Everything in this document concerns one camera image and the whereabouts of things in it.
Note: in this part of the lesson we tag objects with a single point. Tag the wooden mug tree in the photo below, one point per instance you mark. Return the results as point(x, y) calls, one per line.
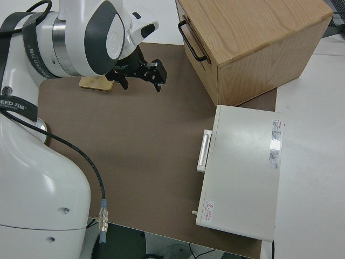
point(94, 83)

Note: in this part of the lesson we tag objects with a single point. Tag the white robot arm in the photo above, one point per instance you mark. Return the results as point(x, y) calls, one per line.
point(40, 189)

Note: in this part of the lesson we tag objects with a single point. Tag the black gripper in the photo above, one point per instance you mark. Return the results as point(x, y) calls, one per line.
point(133, 67)

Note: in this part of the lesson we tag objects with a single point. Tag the gray plate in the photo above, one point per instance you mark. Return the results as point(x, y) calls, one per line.
point(43, 129)

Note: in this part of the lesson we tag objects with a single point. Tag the wooden box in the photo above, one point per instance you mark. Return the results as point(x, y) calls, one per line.
point(256, 40)

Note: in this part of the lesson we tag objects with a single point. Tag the brown table mat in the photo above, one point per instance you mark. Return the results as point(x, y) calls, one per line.
point(134, 135)

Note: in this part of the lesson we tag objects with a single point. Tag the white toaster oven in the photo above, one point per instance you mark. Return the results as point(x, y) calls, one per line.
point(242, 167)

